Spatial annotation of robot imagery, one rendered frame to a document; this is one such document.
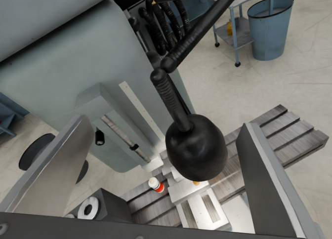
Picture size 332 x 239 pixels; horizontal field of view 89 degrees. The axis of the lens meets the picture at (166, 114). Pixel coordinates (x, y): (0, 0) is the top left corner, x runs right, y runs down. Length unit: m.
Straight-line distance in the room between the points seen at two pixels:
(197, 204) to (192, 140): 0.54
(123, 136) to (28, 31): 0.17
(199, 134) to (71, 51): 0.19
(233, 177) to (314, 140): 0.34
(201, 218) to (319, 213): 1.18
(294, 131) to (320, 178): 0.98
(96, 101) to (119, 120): 0.05
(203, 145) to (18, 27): 0.21
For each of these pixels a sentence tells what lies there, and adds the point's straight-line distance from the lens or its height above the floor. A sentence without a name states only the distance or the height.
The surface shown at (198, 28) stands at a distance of 0.17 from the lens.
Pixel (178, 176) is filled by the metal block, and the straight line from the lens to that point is 0.67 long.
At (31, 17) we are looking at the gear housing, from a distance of 0.22.
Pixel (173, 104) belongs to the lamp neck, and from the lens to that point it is 0.15.
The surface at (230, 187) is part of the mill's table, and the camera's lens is 0.77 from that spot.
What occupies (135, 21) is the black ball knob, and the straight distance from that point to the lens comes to 0.41.
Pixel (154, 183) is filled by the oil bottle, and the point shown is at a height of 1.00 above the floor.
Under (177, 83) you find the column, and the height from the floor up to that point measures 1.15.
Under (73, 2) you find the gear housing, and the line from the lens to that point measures 0.21.
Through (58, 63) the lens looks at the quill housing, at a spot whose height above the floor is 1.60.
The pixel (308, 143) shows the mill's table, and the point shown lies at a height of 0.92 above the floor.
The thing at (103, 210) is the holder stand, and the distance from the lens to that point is 0.73.
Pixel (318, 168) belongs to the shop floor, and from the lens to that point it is 1.87.
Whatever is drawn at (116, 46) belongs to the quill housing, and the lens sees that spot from 0.25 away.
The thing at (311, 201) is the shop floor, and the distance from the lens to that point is 1.76.
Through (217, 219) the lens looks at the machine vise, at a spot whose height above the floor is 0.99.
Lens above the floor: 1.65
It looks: 43 degrees down
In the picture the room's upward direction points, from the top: 31 degrees counter-clockwise
